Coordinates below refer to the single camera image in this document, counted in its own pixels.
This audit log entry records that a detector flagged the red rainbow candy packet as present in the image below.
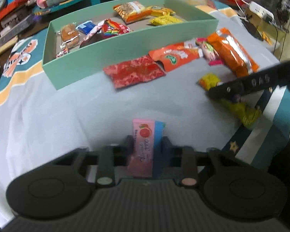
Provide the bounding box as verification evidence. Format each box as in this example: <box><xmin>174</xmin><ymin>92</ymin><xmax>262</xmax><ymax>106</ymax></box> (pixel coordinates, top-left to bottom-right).
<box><xmin>100</xmin><ymin>19</ymin><xmax>131</xmax><ymax>39</ymax></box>

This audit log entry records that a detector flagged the white power strip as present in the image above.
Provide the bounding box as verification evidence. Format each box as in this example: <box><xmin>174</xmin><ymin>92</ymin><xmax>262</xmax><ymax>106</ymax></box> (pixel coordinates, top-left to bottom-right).
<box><xmin>246</xmin><ymin>1</ymin><xmax>275</xmax><ymax>20</ymax></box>

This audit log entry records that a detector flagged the mint green cardboard box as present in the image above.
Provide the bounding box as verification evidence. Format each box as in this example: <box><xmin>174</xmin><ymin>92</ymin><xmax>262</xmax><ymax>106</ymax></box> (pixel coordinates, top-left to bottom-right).
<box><xmin>42</xmin><ymin>0</ymin><xmax>219</xmax><ymax>91</ymax></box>

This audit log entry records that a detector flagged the long orange silver packet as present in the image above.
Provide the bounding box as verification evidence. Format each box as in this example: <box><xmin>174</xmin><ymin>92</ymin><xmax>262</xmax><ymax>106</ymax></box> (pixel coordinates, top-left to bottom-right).
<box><xmin>206</xmin><ymin>27</ymin><xmax>260</xmax><ymax>78</ymax></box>

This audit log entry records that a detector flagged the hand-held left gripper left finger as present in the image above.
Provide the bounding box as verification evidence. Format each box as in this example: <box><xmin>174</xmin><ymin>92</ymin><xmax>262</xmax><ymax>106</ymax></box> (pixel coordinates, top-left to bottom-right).
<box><xmin>51</xmin><ymin>135</ymin><xmax>133</xmax><ymax>186</ymax></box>

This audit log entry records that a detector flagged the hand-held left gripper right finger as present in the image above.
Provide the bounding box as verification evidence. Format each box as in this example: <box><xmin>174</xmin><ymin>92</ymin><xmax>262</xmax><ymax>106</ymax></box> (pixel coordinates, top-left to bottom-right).
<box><xmin>161</xmin><ymin>136</ymin><xmax>247</xmax><ymax>186</ymax></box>

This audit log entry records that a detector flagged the brown bun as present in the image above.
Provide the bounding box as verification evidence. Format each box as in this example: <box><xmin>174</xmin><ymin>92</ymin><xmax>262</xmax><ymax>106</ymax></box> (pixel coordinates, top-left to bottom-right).
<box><xmin>60</xmin><ymin>24</ymin><xmax>81</xmax><ymax>49</ymax></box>

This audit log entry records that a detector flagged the gold yellow wavy packet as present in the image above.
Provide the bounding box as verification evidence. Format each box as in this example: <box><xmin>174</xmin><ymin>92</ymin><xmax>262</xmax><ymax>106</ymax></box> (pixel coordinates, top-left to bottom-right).
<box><xmin>148</xmin><ymin>14</ymin><xmax>184</xmax><ymax>26</ymax></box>

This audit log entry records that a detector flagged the long yellow green packet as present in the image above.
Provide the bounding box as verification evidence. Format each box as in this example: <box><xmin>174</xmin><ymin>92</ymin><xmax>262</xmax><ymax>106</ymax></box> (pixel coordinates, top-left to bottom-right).
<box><xmin>197</xmin><ymin>73</ymin><xmax>263</xmax><ymax>129</ymax></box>

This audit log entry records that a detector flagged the yellow and red snack packet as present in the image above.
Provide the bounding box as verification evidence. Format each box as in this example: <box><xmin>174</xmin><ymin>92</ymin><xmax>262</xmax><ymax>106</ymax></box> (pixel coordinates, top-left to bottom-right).
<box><xmin>149</xmin><ymin>6</ymin><xmax>176</xmax><ymax>16</ymax></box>

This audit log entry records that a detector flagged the pink grapefruit snack packet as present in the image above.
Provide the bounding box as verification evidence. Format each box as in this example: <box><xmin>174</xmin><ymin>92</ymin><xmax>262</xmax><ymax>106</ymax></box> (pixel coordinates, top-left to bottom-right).
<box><xmin>128</xmin><ymin>118</ymin><xmax>166</xmax><ymax>178</ymax></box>

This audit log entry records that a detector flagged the small red candy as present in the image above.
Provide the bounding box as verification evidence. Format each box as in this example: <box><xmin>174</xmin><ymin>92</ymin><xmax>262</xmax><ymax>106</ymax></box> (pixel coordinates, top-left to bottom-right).
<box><xmin>56</xmin><ymin>48</ymin><xmax>69</xmax><ymax>59</ymax></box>

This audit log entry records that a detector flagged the red patterned snack packet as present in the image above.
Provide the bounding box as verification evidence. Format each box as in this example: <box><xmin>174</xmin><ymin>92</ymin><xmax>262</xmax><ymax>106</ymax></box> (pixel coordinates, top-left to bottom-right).
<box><xmin>103</xmin><ymin>55</ymin><xmax>166</xmax><ymax>89</ymax></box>

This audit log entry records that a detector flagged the stack of books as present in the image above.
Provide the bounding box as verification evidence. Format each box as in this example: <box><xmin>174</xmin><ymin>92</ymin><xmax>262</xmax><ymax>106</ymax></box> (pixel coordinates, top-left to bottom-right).
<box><xmin>0</xmin><ymin>7</ymin><xmax>37</xmax><ymax>55</ymax></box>

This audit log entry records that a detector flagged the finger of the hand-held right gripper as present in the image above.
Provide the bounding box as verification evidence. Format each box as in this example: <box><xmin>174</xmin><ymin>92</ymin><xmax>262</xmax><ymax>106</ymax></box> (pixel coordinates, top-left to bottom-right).
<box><xmin>207</xmin><ymin>77</ymin><xmax>247</xmax><ymax>101</ymax></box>

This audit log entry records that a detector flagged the orange packet with green logo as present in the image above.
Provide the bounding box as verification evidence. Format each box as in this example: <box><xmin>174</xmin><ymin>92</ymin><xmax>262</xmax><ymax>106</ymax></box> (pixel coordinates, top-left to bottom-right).
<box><xmin>148</xmin><ymin>42</ymin><xmax>204</xmax><ymax>73</ymax></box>

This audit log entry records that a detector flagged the blue snack packet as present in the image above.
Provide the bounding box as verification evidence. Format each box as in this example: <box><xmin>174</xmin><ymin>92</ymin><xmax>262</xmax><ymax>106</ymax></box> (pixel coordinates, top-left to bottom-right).
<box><xmin>76</xmin><ymin>20</ymin><xmax>96</xmax><ymax>35</ymax></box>

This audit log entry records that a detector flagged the white cable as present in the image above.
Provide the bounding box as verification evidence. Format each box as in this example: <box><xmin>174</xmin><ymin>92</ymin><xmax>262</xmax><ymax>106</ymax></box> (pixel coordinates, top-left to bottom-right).
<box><xmin>234</xmin><ymin>0</ymin><xmax>251</xmax><ymax>18</ymax></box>

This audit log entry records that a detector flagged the pink and green snack packet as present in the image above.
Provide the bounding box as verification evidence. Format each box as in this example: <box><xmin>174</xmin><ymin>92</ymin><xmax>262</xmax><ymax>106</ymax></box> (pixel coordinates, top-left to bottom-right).
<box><xmin>195</xmin><ymin>38</ymin><xmax>223</xmax><ymax>66</ymax></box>

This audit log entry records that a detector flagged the pink flower print packet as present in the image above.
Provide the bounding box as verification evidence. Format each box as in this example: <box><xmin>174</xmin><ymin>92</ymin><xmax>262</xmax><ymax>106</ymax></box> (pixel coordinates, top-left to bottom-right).
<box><xmin>82</xmin><ymin>26</ymin><xmax>104</xmax><ymax>42</ymax></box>

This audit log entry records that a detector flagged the orange cracker packet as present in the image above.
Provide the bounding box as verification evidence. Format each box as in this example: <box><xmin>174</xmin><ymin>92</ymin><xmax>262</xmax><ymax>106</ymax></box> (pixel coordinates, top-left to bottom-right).
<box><xmin>113</xmin><ymin>2</ymin><xmax>153</xmax><ymax>25</ymax></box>

